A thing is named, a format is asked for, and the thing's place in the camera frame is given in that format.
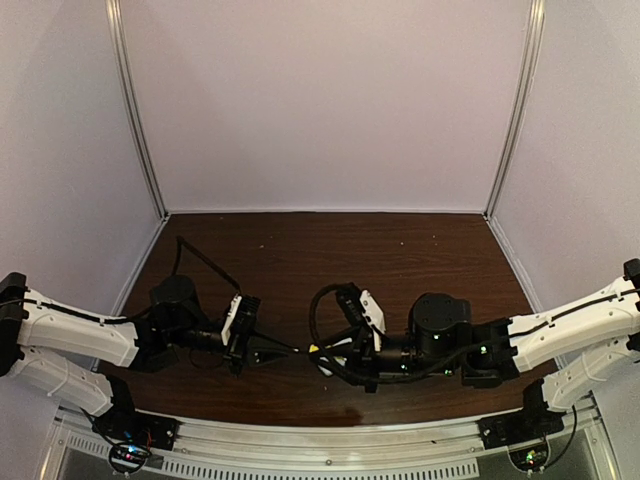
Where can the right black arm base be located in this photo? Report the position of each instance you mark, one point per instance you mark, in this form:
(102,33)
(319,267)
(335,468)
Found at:
(525,435)

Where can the white remote control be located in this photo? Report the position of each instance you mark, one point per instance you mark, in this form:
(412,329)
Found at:
(325,367)

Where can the aluminium frame post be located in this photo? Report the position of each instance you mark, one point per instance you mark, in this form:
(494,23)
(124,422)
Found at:
(132,110)
(534,32)

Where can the left aluminium frame post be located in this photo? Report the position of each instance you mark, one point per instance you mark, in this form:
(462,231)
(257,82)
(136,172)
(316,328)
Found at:
(132,110)

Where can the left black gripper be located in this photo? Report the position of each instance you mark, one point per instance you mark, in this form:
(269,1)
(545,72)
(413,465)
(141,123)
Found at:
(240,347)

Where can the right aluminium frame post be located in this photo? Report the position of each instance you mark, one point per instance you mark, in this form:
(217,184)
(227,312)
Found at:
(534,32)

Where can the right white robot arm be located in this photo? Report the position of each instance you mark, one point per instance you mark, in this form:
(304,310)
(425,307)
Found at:
(603,327)

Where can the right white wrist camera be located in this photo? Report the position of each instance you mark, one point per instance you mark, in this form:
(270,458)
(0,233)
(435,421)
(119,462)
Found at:
(374,318)

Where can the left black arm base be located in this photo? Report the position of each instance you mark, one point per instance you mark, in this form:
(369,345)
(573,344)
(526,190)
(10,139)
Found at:
(132,437)

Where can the front aluminium rail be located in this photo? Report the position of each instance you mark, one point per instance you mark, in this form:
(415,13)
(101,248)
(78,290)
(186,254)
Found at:
(449,449)

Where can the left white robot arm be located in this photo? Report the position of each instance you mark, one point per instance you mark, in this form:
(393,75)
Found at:
(36,333)

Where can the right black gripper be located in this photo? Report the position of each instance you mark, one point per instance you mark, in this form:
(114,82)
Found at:
(365,353)

